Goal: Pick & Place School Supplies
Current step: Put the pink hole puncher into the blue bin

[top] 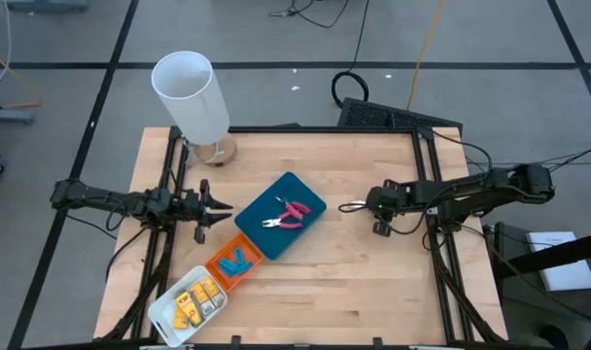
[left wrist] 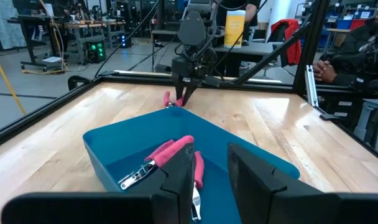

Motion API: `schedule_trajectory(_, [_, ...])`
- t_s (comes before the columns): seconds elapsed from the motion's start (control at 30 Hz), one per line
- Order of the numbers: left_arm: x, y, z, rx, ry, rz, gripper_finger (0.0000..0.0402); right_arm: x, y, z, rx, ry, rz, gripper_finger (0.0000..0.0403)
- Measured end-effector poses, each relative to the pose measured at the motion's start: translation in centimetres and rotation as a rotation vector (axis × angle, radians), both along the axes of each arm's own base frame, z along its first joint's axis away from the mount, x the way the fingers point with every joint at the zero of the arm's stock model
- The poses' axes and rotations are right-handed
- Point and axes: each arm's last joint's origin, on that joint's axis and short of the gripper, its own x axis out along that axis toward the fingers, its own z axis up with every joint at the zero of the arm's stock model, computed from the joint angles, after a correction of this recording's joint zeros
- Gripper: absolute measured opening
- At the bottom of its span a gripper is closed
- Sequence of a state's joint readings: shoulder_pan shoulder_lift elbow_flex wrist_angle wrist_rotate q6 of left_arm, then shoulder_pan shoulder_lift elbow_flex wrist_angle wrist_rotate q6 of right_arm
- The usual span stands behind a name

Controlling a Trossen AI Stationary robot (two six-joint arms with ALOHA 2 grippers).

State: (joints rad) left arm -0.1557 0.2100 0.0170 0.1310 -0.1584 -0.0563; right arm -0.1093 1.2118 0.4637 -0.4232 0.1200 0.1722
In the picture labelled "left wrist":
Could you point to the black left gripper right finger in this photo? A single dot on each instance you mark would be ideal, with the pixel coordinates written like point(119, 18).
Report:
point(270, 199)

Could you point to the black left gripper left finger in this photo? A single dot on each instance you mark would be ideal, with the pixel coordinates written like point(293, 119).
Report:
point(139, 202)

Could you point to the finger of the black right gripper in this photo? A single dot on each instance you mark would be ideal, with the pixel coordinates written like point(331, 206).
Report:
point(180, 88)
point(190, 90)

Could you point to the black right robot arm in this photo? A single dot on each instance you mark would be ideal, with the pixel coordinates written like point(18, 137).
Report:
point(192, 29)

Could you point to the yellow wipes canister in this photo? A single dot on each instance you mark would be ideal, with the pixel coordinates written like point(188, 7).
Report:
point(234, 29)

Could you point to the grey desk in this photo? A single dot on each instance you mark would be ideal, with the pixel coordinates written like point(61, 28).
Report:
point(248, 49)

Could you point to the blue plastic bin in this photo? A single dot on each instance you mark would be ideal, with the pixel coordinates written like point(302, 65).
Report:
point(130, 140)

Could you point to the device with blue lights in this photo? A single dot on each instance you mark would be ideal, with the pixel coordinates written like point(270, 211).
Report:
point(123, 40)

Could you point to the standing person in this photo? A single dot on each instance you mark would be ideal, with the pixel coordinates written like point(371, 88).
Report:
point(235, 4)

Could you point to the computer with green lights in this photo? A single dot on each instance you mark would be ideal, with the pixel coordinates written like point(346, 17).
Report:
point(95, 51)

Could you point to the red jacket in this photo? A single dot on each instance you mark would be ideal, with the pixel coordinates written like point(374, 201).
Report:
point(288, 40)

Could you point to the wooden workbench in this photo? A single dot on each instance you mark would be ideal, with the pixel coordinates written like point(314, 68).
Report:
point(83, 25)

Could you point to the person's hand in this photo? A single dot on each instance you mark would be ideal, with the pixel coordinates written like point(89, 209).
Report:
point(324, 71)

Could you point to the seated person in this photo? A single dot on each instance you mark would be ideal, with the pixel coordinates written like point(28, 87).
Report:
point(353, 53)

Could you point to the silver metal bracket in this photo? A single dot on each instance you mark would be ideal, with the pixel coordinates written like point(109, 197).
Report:
point(311, 87)

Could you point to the black aluminium table frame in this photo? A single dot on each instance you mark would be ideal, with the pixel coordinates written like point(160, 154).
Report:
point(36, 116)

